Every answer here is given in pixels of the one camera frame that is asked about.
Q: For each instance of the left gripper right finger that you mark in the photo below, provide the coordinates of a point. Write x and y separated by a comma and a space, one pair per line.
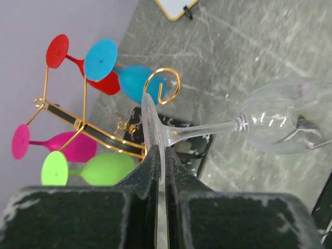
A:
199, 217

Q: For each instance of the green plastic wine glass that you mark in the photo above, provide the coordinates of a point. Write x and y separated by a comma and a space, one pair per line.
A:
101, 170

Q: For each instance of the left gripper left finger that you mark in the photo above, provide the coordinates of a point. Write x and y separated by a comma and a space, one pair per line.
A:
120, 216

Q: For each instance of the pink plastic wine glass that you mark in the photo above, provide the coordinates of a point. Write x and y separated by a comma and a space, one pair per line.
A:
81, 149

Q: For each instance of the red plastic wine glass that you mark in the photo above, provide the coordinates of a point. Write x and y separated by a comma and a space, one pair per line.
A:
57, 53

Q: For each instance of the gold framed whiteboard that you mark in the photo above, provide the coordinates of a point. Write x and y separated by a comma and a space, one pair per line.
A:
174, 9

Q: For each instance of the gold wine glass rack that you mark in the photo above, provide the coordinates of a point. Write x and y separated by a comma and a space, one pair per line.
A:
192, 152

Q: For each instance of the clear glass cup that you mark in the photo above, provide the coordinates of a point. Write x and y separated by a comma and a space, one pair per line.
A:
285, 116

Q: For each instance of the blue plastic wine glass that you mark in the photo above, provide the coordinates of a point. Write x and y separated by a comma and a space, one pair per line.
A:
100, 61

